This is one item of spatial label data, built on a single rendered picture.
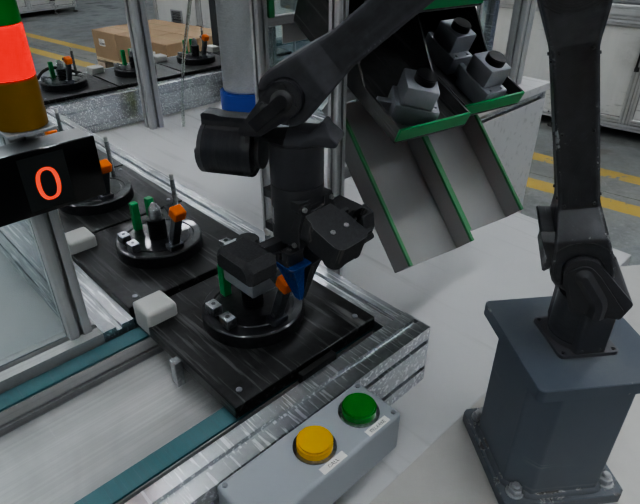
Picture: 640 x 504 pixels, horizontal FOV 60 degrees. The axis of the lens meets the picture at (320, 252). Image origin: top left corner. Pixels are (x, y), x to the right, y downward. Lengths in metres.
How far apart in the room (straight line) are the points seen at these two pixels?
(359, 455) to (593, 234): 0.33
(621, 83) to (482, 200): 3.64
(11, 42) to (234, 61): 1.02
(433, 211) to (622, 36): 3.73
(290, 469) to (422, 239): 0.43
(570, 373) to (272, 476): 0.32
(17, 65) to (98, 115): 1.25
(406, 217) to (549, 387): 0.39
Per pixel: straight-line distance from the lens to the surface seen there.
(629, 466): 0.84
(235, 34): 1.57
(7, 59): 0.63
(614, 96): 4.62
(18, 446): 0.77
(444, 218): 0.91
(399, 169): 0.90
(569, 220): 0.56
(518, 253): 1.18
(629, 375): 0.64
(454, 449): 0.78
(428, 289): 1.03
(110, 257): 0.96
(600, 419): 0.67
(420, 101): 0.76
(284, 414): 0.67
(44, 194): 0.67
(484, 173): 1.03
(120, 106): 1.90
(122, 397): 0.78
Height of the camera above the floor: 1.45
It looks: 32 degrees down
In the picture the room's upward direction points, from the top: straight up
